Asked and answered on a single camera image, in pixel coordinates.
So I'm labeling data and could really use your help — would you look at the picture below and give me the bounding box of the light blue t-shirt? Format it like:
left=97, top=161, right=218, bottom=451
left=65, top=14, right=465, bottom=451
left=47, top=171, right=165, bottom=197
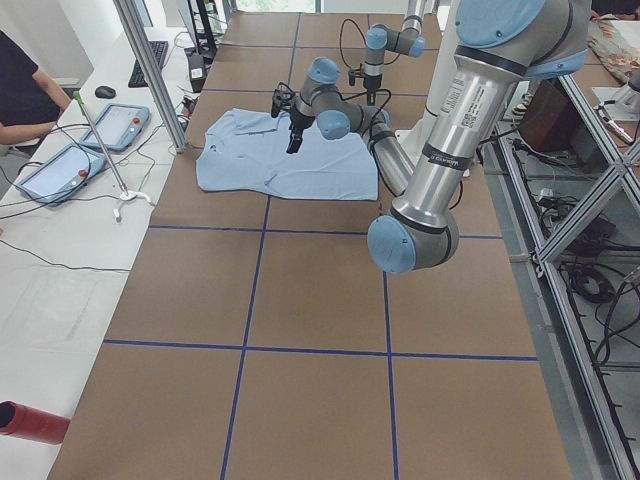
left=196, top=108, right=378, bottom=200

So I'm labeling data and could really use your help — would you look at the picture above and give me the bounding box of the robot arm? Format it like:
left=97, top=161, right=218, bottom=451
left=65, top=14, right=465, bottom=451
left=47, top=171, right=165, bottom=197
left=360, top=14, right=426, bottom=106
left=272, top=1, right=591, bottom=274

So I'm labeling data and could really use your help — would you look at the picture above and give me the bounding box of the black box with label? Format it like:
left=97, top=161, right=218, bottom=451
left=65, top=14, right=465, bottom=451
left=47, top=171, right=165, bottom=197
left=187, top=53, right=207, bottom=93

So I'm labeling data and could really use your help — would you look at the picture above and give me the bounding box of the black keyboard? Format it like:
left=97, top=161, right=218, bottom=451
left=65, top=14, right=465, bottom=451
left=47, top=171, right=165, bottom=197
left=127, top=40, right=170, bottom=89

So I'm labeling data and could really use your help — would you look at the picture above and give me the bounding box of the far teach pendant tablet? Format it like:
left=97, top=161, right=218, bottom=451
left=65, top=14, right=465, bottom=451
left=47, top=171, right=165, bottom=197
left=92, top=103, right=150, bottom=153

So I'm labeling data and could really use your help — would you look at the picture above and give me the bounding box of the teach pendant tablet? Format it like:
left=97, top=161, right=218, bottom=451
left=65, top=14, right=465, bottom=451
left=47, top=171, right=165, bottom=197
left=16, top=145, right=106, bottom=205
left=92, top=103, right=150, bottom=153

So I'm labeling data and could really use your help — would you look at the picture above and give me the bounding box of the thin rod stand green tip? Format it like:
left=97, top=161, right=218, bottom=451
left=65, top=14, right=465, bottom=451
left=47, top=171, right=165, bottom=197
left=73, top=90, right=154, bottom=223

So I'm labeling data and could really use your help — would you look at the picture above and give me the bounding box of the black computer mouse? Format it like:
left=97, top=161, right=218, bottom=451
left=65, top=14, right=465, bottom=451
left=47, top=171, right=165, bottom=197
left=94, top=86, right=116, bottom=99

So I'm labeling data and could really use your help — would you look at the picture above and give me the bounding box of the brown paper table cover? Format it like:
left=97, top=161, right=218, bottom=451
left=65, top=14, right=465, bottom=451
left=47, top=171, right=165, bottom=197
left=50, top=1, right=571, bottom=479

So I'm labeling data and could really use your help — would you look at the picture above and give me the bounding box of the near teach pendant tablet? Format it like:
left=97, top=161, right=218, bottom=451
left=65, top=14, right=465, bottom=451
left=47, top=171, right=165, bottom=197
left=16, top=145, right=106, bottom=205

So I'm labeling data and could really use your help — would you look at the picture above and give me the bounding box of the floral cloth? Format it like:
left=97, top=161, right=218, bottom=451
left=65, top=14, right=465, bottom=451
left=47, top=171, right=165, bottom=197
left=587, top=19, right=639, bottom=84

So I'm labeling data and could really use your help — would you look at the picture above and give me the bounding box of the person in black shirt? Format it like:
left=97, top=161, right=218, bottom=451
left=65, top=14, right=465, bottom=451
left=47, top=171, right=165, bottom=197
left=1, top=32, right=71, bottom=146

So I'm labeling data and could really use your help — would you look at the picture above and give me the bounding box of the red cylinder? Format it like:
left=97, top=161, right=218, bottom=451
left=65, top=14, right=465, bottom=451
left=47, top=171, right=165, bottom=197
left=1, top=401, right=70, bottom=445

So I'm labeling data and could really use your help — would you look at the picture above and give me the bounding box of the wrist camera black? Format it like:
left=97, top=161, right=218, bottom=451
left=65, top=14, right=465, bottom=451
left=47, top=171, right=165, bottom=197
left=348, top=66, right=365, bottom=86
left=270, top=82, right=296, bottom=118

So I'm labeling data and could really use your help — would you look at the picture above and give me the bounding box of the camera cable black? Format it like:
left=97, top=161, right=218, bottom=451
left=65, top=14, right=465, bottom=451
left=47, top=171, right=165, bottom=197
left=341, top=93, right=394, bottom=149
left=338, top=18, right=366, bottom=69

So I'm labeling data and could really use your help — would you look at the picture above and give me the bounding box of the aluminium frame post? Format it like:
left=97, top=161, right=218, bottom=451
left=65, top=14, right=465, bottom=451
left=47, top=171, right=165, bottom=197
left=113, top=0, right=187, bottom=153

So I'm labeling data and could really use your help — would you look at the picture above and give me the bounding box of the aluminium frame rack right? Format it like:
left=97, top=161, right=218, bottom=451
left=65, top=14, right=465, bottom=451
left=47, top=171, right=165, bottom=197
left=483, top=65, right=639, bottom=479

